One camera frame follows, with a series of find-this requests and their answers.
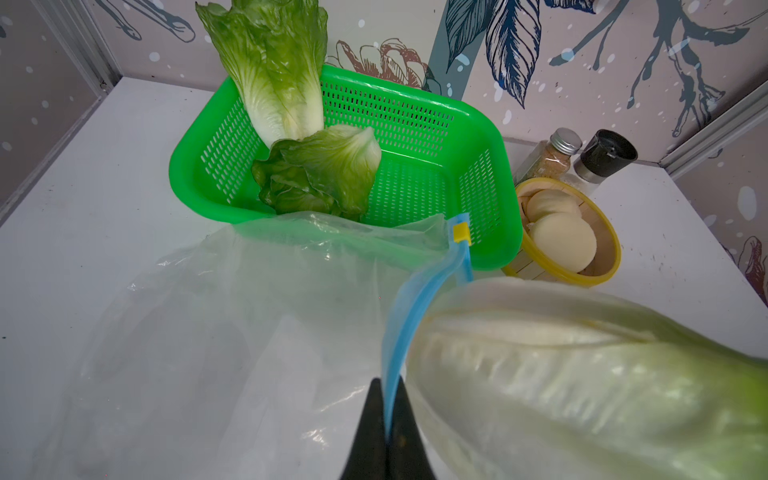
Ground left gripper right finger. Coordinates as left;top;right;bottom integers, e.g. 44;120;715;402
387;378;436;480

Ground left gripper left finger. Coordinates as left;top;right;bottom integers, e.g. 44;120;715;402
340;378;387;480

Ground chinese cabbage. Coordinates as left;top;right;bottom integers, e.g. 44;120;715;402
252;124;382;221
406;278;767;479
195;0;328;147

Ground clear zipper bag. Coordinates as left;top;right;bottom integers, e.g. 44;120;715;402
29;213;456;479

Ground upright chinese cabbage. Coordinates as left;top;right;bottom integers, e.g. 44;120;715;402
195;0;328;147

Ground yellow bamboo steamer bowl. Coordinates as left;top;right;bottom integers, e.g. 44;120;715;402
502;178;621;288

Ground white steamed bun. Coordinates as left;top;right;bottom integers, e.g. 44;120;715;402
530;213;597;273

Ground green plastic basket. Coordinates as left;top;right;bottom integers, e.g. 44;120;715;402
169;66;523;271

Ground metal cap spice jar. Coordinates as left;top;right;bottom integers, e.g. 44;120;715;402
514;127;582;185

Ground black cap pepper grinder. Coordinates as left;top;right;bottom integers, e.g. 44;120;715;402
561;129;638;196

